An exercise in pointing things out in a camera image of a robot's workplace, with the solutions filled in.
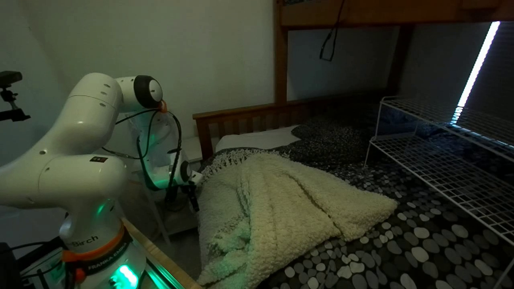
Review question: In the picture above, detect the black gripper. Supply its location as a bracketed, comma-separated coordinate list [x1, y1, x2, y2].
[176, 159, 202, 190]

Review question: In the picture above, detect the white fluffy fringed cloth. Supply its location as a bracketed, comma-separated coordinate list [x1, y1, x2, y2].
[196, 151, 400, 288]

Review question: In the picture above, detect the white mattress sheet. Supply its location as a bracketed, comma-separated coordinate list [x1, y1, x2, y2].
[212, 124, 302, 156]

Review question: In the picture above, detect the dark pebble print pillow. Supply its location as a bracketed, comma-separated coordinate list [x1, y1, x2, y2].
[287, 113, 379, 162]

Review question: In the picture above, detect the black pebble print duvet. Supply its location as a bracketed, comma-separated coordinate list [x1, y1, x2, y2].
[205, 106, 514, 289]

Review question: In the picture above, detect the dark window blind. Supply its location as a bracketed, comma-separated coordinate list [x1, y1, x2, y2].
[448, 20, 514, 150]

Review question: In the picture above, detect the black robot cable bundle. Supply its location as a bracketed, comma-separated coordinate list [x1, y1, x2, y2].
[101, 103, 184, 198]

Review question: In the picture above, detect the wooden bunk bed frame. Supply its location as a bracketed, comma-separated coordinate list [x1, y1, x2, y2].
[192, 0, 514, 162]

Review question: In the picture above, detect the black camera stand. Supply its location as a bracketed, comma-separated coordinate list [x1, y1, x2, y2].
[0, 69, 32, 126]

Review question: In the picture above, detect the white wire rack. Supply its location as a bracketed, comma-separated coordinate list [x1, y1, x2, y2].
[364, 95, 514, 289]

